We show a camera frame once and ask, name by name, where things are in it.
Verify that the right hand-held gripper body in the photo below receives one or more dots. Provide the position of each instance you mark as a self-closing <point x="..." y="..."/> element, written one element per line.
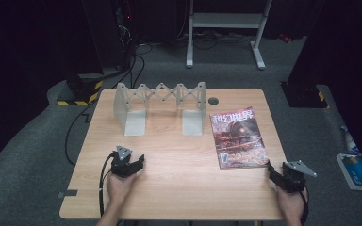
<point x="293" y="177"/>

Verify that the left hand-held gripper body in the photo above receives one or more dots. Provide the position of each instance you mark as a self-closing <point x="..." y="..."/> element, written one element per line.
<point x="123" y="163"/>

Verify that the grey expandable book rack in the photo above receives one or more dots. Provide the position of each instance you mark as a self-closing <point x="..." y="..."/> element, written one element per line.
<point x="135" y="122"/>

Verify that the red illustrated magazine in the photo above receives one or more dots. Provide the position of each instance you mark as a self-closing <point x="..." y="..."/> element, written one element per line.
<point x="237" y="138"/>

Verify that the person's left hand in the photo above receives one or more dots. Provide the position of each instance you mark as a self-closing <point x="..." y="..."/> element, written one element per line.
<point x="119" y="187"/>

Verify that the person's right hand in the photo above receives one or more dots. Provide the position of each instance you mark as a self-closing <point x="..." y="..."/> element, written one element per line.
<point x="290" y="204"/>

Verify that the blue packet on floor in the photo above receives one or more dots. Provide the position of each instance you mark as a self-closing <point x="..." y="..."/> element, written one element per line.
<point x="358" y="174"/>

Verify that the black base with hazard stripes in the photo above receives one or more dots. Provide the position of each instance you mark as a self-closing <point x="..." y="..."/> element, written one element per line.
<point x="304" y="95"/>
<point x="81" y="89"/>

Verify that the round black table grommet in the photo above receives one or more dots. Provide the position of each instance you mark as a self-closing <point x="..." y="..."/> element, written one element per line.
<point x="213" y="101"/>

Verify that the dark equipment rack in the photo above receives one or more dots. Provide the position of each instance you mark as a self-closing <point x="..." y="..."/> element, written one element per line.
<point x="106" y="31"/>

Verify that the small red object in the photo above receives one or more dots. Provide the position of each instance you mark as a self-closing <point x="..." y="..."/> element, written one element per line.
<point x="285" y="38"/>

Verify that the white metal stand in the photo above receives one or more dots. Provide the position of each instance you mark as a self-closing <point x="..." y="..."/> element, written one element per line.
<point x="226" y="20"/>

